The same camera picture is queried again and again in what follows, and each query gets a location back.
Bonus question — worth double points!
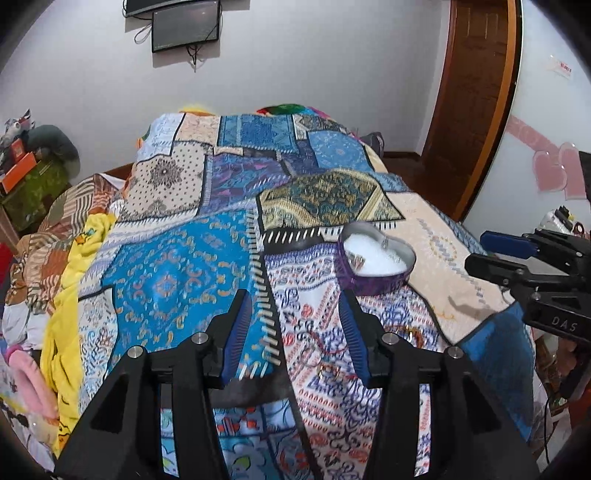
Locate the brown wooden door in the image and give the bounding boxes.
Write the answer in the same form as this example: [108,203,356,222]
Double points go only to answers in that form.
[418,0,523,222]

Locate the small white wall sticker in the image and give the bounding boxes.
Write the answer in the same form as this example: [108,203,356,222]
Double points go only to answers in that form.
[549,54,574,80]

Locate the small gold ring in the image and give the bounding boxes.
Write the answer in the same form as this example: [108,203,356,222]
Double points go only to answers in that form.
[316,362,345,382]

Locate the purple heart-shaped jewelry box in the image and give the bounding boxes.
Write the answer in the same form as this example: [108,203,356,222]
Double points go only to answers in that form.
[338,222,417,296]

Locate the multicoloured round pillow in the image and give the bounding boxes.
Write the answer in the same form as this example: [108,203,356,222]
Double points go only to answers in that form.
[255,103,308,117]

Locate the thin red bead necklace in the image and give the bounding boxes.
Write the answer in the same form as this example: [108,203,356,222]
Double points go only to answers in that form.
[295,323,354,366]

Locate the dark bag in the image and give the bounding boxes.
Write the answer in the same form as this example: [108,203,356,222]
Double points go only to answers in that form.
[362,132,387,157]

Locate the white and yellow toy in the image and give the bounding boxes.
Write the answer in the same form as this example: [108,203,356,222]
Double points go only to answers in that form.
[538,209,579,238]

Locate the orange box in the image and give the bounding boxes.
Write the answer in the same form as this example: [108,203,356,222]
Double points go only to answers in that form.
[0,151,38,195]

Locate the green patterned cloth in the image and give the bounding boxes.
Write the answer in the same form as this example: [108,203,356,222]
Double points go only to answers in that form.
[0,159,70,234]

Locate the thin black cable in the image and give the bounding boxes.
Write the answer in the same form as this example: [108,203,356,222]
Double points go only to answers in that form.
[541,394,557,464]

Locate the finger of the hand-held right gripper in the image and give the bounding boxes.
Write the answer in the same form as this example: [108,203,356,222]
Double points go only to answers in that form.
[479,231,540,260]
[464,253,533,294]

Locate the pink heart wall stickers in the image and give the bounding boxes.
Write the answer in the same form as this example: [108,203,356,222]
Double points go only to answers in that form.
[507,115,589,200]

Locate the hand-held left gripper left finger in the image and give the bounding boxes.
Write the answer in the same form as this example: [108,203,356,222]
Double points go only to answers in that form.
[54,289,254,480]

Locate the pink cloth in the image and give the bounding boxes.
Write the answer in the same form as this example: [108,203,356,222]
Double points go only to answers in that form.
[0,342,62,422]

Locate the colourful patchwork blanket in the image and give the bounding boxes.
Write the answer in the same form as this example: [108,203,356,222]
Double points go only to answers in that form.
[76,111,536,480]

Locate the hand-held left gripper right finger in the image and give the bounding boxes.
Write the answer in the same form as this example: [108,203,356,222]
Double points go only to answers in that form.
[338,290,539,480]

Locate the gold bangle bracelet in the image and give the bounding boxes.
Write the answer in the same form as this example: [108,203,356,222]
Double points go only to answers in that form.
[385,323,426,350]

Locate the brown striped blanket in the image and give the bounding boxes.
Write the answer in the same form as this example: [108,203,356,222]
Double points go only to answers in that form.
[8,174,122,315]

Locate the yellow blanket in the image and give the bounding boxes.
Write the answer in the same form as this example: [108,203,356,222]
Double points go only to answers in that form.
[41,213,119,459]

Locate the black wall television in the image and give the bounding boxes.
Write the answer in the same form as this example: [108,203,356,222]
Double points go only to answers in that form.
[122,0,204,18]

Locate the black wall monitor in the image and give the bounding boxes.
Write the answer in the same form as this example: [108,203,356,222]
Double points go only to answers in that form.
[151,1,221,54]

